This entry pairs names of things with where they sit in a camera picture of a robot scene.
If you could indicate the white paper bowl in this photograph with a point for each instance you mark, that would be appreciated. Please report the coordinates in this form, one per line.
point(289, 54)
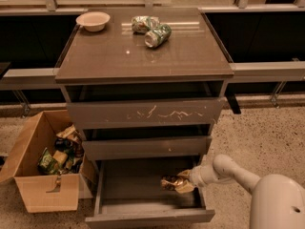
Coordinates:
point(93, 21)

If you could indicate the green snack bag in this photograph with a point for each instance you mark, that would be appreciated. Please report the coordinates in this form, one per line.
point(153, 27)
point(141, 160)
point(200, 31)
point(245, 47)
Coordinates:
point(47, 164)

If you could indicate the crushed green can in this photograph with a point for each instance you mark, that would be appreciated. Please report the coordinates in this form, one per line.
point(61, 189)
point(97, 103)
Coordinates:
point(157, 36)
point(143, 24)

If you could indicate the grey open bottom drawer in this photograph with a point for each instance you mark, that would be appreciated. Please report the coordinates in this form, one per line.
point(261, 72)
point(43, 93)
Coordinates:
point(130, 195)

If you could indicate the yellow sponge in box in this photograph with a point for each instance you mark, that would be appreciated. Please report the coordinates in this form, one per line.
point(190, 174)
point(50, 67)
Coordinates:
point(60, 157)

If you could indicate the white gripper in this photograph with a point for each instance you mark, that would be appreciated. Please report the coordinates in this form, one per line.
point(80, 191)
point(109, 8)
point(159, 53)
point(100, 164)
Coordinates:
point(197, 176)

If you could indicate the cardboard box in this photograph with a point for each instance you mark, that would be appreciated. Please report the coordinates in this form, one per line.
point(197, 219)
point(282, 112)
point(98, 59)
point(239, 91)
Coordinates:
point(46, 193)

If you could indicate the grey top drawer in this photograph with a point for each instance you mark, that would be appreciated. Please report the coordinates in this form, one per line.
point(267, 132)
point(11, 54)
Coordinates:
point(144, 113)

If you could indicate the crushed green can rear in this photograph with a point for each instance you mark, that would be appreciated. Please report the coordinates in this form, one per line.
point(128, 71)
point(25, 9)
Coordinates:
point(143, 24)

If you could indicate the crushed green can front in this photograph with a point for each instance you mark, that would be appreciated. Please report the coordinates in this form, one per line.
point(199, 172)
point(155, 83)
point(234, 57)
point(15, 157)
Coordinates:
point(157, 36)

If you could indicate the grey middle drawer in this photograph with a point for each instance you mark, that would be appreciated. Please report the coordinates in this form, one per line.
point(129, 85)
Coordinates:
point(147, 147)

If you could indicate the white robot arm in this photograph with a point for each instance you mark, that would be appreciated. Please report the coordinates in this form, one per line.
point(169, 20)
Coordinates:
point(278, 202)

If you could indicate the grey drawer cabinet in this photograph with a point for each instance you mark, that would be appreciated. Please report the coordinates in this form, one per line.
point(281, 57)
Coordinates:
point(116, 65)

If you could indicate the crushed orange can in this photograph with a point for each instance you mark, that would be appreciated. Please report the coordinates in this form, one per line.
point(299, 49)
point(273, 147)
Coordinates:
point(171, 183)

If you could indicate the tan chip bag in box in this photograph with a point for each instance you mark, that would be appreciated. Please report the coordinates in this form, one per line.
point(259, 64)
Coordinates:
point(71, 134)

